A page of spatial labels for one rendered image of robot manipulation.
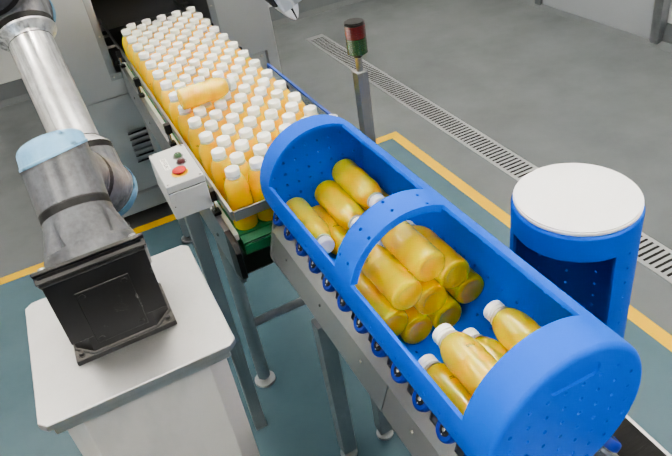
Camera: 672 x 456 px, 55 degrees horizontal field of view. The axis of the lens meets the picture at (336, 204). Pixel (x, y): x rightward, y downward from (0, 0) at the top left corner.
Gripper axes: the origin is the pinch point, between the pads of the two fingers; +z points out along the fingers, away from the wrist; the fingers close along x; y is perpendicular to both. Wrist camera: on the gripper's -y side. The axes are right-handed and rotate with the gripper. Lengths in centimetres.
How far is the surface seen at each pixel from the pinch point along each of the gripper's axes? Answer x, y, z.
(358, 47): 31, -27, 30
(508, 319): -32, 66, 40
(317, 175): -15.5, -0.4, 35.6
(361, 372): -47, 32, 57
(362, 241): -35, 41, 26
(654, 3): 312, -93, 184
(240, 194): -28.6, -18.5, 34.3
